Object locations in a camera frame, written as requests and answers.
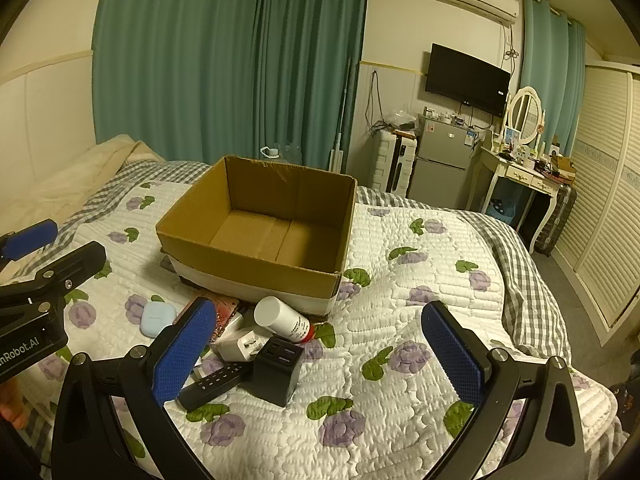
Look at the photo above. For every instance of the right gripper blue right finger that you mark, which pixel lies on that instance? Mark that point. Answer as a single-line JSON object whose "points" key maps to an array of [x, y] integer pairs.
{"points": [[546, 442]]}

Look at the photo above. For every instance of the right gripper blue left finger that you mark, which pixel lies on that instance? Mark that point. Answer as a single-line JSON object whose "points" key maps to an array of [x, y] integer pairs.
{"points": [[88, 439]]}

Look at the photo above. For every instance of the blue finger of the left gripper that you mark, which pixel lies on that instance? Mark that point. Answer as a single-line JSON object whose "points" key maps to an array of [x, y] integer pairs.
{"points": [[17, 245], [52, 283]]}

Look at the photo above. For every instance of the light blue earbuds case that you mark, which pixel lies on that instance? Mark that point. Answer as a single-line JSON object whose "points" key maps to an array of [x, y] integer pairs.
{"points": [[156, 316]]}

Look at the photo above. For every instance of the black remote control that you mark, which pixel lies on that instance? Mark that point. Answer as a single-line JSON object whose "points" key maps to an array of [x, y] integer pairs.
{"points": [[213, 385]]}

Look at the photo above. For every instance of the red patterned card case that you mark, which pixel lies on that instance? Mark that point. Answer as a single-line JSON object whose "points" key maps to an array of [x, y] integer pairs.
{"points": [[225, 308]]}

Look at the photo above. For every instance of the white power adapter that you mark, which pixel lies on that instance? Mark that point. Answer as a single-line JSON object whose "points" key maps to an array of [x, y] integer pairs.
{"points": [[242, 345]]}

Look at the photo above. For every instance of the black rectangular charger block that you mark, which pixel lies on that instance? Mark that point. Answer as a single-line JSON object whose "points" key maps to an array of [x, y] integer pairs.
{"points": [[276, 371]]}

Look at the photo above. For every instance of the brown cardboard box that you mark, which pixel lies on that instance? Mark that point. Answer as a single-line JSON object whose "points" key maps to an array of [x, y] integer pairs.
{"points": [[250, 229]]}

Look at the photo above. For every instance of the white pill bottle red cap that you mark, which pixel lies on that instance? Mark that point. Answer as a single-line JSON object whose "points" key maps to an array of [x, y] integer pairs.
{"points": [[282, 320]]}

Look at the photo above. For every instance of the person's left hand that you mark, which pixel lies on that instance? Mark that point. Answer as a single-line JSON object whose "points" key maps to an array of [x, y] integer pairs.
{"points": [[12, 408]]}

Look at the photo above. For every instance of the person's right hand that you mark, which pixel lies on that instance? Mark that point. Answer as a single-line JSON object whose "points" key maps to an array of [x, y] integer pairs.
{"points": [[627, 399]]}

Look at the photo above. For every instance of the beige pillow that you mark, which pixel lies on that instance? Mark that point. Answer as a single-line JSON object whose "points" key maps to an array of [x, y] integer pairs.
{"points": [[63, 194]]}

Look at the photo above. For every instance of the white floral quilt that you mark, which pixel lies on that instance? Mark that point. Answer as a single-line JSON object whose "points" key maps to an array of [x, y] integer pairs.
{"points": [[320, 339]]}

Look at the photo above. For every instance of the white louvered wardrobe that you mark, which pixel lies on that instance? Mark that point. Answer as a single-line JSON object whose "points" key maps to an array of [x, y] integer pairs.
{"points": [[598, 249]]}

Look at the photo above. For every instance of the large green curtain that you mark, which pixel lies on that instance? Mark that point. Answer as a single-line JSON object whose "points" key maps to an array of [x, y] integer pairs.
{"points": [[202, 79]]}

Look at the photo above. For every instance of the blue waste basket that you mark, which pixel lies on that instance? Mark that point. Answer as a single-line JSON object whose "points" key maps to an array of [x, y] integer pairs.
{"points": [[503, 210]]}

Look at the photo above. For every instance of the clear water jug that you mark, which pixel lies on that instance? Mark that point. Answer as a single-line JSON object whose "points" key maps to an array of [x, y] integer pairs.
{"points": [[287, 153]]}

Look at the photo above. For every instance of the dark checkered suitcase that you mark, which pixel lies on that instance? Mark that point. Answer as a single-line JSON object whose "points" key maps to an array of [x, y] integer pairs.
{"points": [[562, 203]]}

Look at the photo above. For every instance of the white dressing table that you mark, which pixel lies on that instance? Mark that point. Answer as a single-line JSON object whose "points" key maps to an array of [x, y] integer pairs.
{"points": [[492, 176]]}

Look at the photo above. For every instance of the white folded rack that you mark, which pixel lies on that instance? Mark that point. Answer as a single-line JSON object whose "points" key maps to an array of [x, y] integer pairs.
{"points": [[335, 163]]}

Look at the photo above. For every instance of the silver mini fridge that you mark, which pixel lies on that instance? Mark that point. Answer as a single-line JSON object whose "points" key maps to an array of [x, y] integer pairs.
{"points": [[443, 156]]}

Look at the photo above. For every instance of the oval white vanity mirror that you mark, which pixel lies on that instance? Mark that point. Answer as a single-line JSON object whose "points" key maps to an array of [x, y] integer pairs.
{"points": [[524, 116]]}

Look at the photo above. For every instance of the white suitcase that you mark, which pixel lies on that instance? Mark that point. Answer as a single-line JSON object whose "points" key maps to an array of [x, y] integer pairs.
{"points": [[392, 164]]}

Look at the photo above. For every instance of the small green curtain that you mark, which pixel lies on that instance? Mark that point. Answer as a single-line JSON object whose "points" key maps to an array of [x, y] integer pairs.
{"points": [[554, 64]]}

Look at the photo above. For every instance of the black wall television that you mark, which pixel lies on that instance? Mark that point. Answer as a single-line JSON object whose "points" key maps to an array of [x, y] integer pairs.
{"points": [[467, 80]]}

